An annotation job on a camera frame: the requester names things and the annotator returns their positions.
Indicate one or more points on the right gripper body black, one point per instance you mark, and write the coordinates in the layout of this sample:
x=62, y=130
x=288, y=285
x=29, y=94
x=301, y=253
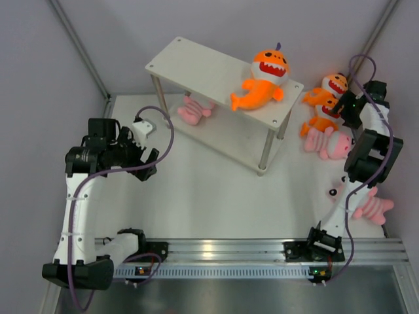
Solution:
x=347, y=112

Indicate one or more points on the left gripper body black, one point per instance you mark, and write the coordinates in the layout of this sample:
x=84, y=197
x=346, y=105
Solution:
x=127, y=153

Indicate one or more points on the large orange shark plush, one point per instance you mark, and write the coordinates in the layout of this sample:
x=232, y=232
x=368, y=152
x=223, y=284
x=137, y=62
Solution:
x=269, y=71

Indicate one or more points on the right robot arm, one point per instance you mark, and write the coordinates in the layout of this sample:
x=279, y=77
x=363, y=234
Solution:
x=369, y=160

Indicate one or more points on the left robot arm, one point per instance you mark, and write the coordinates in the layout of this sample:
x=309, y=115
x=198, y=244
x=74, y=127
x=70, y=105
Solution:
x=77, y=263

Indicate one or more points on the pink plush under shelf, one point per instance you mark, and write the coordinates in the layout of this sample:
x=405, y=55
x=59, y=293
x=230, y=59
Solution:
x=192, y=110

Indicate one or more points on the white two-tier shelf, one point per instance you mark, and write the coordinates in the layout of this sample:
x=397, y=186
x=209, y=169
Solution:
x=252, y=138

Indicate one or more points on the pink striped plush middle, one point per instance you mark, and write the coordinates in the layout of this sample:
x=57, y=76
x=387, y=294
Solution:
x=329, y=144

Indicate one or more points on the pink frog plush front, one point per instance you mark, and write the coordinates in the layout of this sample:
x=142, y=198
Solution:
x=349, y=199

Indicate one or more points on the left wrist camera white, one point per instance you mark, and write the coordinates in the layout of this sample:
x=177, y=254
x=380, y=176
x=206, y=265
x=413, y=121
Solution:
x=142, y=130

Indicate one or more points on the perforated cable duct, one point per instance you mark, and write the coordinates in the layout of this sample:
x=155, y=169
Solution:
x=219, y=272

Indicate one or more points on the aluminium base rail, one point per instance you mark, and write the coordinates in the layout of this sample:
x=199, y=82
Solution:
x=366, y=251

